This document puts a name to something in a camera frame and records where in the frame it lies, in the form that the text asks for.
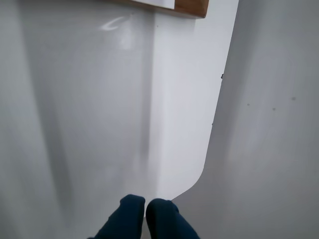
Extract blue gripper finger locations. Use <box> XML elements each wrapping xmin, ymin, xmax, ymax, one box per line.
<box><xmin>92</xmin><ymin>194</ymin><xmax>146</xmax><ymax>239</ymax></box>
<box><xmin>146</xmin><ymin>198</ymin><xmax>200</xmax><ymax>239</ymax></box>

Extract wooden chessboard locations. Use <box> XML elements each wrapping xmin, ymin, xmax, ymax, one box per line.
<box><xmin>107</xmin><ymin>0</ymin><xmax>209</xmax><ymax>19</ymax></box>

